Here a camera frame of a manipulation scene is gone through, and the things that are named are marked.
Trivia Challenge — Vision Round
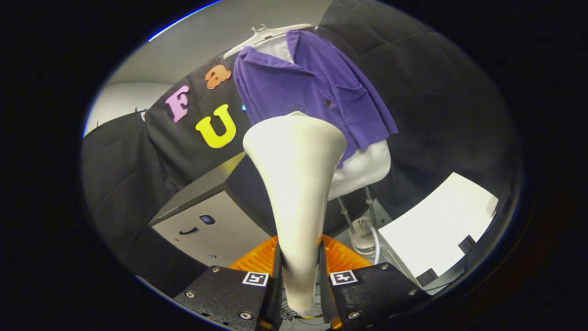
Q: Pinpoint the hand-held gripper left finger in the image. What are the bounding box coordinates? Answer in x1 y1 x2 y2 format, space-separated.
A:
175 235 282 331

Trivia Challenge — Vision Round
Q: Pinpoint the white garment steamer head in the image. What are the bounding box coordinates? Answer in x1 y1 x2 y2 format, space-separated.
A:
243 111 347 318

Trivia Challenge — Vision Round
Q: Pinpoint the black backdrop cloth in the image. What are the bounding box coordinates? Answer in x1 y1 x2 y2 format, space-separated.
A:
82 0 523 295

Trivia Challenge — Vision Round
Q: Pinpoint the white plastic clothes hanger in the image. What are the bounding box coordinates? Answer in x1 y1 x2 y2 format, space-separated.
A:
223 24 313 60

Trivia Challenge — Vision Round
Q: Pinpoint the grey drawer cabinet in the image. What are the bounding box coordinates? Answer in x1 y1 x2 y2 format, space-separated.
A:
149 152 286 269

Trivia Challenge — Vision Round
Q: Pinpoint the purple corduroy jacket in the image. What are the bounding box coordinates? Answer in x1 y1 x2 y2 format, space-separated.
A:
233 30 398 169

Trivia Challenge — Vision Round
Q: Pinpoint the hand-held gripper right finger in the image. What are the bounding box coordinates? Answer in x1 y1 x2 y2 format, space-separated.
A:
318 234 430 331

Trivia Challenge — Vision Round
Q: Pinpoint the white box unit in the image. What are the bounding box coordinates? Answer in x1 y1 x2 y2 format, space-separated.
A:
377 172 499 295

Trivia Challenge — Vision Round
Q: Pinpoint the metal stand pole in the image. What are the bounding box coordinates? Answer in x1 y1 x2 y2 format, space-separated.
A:
337 186 378 233

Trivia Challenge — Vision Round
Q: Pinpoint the white padded garment form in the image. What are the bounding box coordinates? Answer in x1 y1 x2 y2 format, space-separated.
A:
257 34 392 201

